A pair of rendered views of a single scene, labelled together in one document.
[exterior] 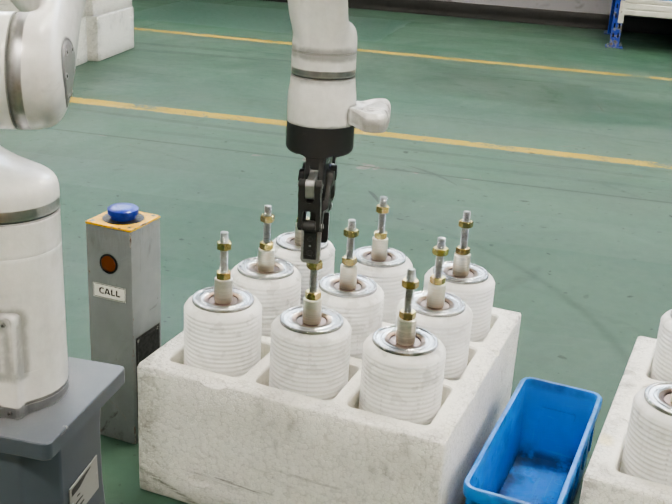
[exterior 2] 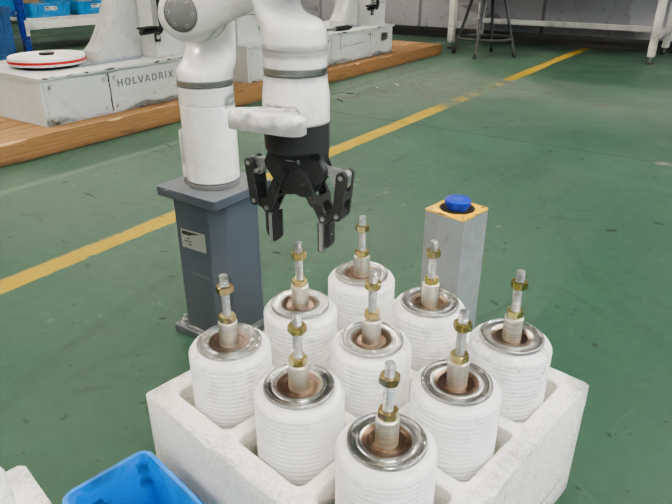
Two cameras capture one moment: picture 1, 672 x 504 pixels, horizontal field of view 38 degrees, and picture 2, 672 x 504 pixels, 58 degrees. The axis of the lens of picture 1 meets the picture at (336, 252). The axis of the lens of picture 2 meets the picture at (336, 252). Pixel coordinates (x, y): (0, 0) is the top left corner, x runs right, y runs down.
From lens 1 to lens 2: 147 cm
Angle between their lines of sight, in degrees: 99
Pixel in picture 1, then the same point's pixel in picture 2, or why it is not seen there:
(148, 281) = (441, 264)
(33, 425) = (175, 183)
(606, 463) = (18, 489)
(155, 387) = not seen: hidden behind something
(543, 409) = not seen: outside the picture
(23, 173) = (188, 64)
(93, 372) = (215, 195)
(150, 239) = (448, 232)
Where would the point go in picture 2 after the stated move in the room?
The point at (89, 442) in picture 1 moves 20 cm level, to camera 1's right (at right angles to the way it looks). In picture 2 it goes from (198, 222) to (120, 272)
